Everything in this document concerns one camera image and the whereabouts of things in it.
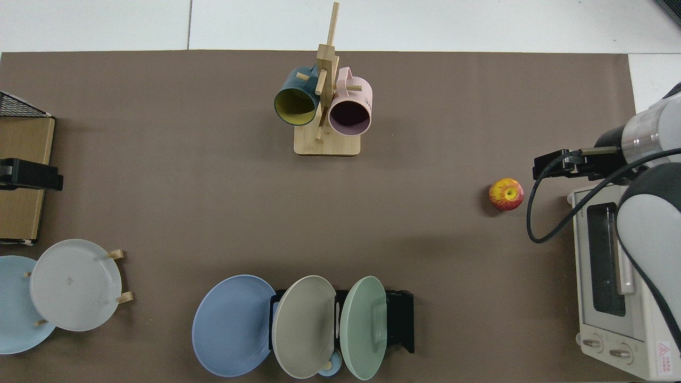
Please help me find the red yellow apple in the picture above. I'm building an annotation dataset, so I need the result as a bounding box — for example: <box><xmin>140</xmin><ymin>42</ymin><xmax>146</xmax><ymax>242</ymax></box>
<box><xmin>489</xmin><ymin>178</ymin><xmax>525</xmax><ymax>212</ymax></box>

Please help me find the grey plate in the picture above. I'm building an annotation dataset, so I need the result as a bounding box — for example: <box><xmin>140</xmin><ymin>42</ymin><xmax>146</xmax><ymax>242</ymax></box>
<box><xmin>30</xmin><ymin>239</ymin><xmax>123</xmax><ymax>332</ymax></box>

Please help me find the light blue plate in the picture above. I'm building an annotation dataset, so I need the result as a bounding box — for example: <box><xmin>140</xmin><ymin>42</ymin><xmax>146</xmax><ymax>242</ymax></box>
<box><xmin>0</xmin><ymin>255</ymin><xmax>56</xmax><ymax>355</ymax></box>

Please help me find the wooden plate rack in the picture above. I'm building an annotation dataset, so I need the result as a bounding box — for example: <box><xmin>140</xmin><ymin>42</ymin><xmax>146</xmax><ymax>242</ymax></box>
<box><xmin>24</xmin><ymin>249</ymin><xmax>134</xmax><ymax>326</ymax></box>

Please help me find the black dish rack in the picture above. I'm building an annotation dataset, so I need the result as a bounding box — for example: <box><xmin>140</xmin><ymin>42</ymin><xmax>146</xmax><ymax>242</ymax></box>
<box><xmin>269</xmin><ymin>289</ymin><xmax>414</xmax><ymax>354</ymax></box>

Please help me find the green plate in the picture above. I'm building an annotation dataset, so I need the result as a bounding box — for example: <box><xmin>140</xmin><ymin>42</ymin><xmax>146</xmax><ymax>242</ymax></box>
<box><xmin>339</xmin><ymin>276</ymin><xmax>387</xmax><ymax>381</ymax></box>

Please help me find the beige plate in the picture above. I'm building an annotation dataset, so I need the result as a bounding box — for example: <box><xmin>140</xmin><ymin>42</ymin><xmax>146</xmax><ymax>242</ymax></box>
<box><xmin>271</xmin><ymin>275</ymin><xmax>337</xmax><ymax>379</ymax></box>

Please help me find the pale toaster oven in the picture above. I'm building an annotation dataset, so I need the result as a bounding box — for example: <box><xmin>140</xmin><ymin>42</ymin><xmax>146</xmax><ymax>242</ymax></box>
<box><xmin>567</xmin><ymin>184</ymin><xmax>681</xmax><ymax>381</ymax></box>

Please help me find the brown table cloth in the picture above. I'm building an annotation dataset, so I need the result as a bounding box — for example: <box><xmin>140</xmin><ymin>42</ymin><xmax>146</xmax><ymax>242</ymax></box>
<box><xmin>0</xmin><ymin>49</ymin><xmax>637</xmax><ymax>383</ymax></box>

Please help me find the black flat object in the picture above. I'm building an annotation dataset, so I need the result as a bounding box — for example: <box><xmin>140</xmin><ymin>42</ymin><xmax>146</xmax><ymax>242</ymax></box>
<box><xmin>653</xmin><ymin>0</ymin><xmax>681</xmax><ymax>27</ymax></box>

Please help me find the pink cup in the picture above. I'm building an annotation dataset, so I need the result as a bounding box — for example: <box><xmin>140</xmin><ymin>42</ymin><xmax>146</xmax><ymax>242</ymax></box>
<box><xmin>328</xmin><ymin>67</ymin><xmax>373</xmax><ymax>136</ymax></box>

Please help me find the wooden cup stand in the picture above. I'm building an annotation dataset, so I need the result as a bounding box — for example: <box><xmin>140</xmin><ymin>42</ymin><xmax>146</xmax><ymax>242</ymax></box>
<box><xmin>294</xmin><ymin>2</ymin><xmax>362</xmax><ymax>156</ymax></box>

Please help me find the dark teal cup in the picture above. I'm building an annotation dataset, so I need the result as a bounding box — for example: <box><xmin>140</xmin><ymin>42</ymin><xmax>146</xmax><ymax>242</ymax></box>
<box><xmin>274</xmin><ymin>65</ymin><xmax>320</xmax><ymax>127</ymax></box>

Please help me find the small blue round thing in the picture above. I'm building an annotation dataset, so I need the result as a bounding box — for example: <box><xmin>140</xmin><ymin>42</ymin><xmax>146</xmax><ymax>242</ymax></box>
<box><xmin>318</xmin><ymin>351</ymin><xmax>343</xmax><ymax>377</ymax></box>

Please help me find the wire basket with wooden floor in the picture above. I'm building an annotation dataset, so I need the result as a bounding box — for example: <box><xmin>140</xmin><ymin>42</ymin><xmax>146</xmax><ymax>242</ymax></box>
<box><xmin>0</xmin><ymin>90</ymin><xmax>55</xmax><ymax>245</ymax></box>

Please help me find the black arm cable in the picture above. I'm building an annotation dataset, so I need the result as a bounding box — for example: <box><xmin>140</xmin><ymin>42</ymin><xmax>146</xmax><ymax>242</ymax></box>
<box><xmin>526</xmin><ymin>149</ymin><xmax>681</xmax><ymax>244</ymax></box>

